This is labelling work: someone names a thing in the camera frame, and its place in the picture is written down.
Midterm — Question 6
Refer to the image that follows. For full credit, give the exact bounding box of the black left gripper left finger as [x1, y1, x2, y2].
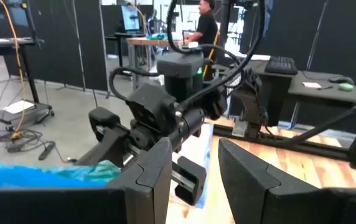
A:
[0, 136, 173, 224]

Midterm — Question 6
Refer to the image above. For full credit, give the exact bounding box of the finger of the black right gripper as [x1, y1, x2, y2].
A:
[172, 155, 208, 207]
[73, 107, 131, 167]

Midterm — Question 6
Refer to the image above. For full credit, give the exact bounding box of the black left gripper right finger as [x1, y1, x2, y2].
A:
[218, 138, 356, 224]

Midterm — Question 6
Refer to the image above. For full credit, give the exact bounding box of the teal plastic trash bag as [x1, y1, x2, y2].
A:
[0, 157, 122, 193]

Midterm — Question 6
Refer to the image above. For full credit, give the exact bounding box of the black power strip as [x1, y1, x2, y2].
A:
[37, 141, 57, 162]

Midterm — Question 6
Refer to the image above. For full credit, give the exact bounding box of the wooden background table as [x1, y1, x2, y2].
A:
[125, 36, 197, 74]

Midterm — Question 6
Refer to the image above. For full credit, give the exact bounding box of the lit computer monitor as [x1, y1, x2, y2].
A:
[120, 4, 142, 34]

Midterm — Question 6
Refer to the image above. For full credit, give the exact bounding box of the person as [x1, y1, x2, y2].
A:
[184, 0, 220, 60]

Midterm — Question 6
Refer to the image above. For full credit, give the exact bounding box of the white paper sheet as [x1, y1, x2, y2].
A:
[1, 100, 36, 115]

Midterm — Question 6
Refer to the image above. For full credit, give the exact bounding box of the dark grey side desk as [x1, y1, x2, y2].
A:
[248, 58, 356, 131]

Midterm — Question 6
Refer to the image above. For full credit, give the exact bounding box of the white paper note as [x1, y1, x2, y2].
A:
[301, 81, 322, 89]

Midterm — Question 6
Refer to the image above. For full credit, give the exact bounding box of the small green object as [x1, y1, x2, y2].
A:
[338, 82, 355, 92]

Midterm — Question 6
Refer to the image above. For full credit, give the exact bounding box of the black keyboard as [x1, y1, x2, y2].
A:
[264, 55, 299, 76]

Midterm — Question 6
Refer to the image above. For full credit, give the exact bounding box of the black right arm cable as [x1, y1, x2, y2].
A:
[108, 0, 266, 105]

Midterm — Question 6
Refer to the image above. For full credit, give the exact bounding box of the yellow cable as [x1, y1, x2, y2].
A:
[0, 0, 27, 141]

